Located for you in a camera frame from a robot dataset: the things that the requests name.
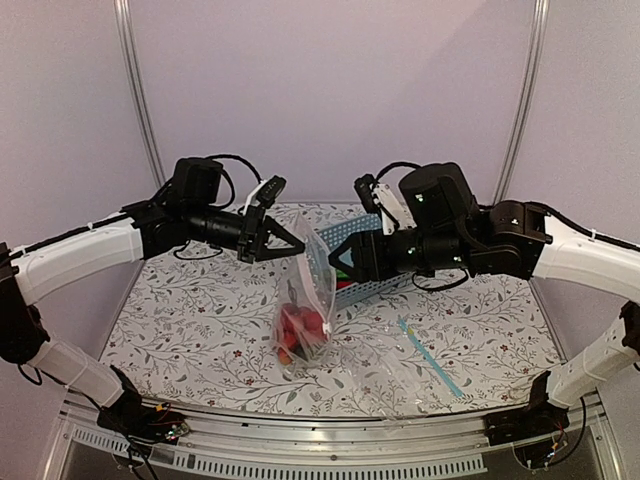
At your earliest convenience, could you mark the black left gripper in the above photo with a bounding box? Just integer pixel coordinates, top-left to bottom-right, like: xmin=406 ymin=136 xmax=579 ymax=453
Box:
xmin=186 ymin=203 xmax=305 ymax=264

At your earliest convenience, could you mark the front aluminium rail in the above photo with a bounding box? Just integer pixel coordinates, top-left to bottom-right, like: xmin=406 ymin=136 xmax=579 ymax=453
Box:
xmin=43 ymin=394 xmax=625 ymax=479

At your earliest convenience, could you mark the red chili pepper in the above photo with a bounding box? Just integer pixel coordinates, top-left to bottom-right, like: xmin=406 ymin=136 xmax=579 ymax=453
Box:
xmin=336 ymin=280 xmax=352 ymax=290

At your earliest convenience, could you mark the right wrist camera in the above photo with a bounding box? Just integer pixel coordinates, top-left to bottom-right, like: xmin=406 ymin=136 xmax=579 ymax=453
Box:
xmin=354 ymin=174 xmax=416 ymax=236

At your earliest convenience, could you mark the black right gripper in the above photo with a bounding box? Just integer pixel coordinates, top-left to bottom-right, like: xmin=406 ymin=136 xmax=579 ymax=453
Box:
xmin=327 ymin=227 xmax=472 ymax=283

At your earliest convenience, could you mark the floral patterned table mat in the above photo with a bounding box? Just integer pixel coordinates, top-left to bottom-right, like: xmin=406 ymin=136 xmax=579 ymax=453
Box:
xmin=93 ymin=201 xmax=569 ymax=417

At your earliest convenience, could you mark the left aluminium frame post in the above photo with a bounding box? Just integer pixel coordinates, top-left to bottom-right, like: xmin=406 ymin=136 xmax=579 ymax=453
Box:
xmin=113 ymin=0 xmax=166 ymax=187

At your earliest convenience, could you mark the right aluminium frame post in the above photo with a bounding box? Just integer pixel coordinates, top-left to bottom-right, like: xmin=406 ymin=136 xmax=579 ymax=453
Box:
xmin=492 ymin=0 xmax=550 ymax=204

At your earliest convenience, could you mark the clear pink zipper bag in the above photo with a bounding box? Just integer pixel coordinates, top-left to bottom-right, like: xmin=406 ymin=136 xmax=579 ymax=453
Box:
xmin=272 ymin=215 xmax=337 ymax=379

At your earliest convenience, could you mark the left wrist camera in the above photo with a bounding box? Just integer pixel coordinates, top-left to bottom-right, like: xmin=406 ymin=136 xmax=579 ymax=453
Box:
xmin=239 ymin=175 xmax=287 ymax=215

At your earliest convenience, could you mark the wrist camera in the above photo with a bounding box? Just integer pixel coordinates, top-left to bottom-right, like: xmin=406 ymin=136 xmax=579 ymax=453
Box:
xmin=354 ymin=174 xmax=416 ymax=236
xmin=239 ymin=175 xmax=287 ymax=215

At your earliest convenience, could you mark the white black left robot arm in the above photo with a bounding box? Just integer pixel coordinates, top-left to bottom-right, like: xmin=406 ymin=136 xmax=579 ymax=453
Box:
xmin=1 ymin=154 xmax=305 ymax=437

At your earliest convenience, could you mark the light blue plastic basket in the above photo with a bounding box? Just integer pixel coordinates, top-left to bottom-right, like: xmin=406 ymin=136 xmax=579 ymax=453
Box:
xmin=318 ymin=214 xmax=411 ymax=310

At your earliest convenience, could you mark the red lychee fruit bunch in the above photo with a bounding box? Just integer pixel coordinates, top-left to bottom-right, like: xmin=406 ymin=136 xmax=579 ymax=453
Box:
xmin=274 ymin=280 xmax=328 ymax=366

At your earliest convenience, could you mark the clear blue zipper bag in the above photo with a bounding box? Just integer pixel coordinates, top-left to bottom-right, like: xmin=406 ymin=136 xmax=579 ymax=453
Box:
xmin=342 ymin=315 xmax=464 ymax=421

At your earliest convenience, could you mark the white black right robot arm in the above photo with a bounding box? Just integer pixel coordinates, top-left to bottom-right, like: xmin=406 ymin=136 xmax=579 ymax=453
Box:
xmin=329 ymin=162 xmax=639 ymax=445

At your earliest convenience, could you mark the small circuit board with wires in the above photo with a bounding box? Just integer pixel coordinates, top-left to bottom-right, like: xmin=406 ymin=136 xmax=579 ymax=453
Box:
xmin=148 ymin=402 xmax=191 ymax=443

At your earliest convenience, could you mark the aluminium frame post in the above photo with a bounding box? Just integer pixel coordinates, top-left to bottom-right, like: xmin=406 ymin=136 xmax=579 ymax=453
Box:
xmin=492 ymin=0 xmax=550 ymax=204
xmin=113 ymin=0 xmax=166 ymax=187

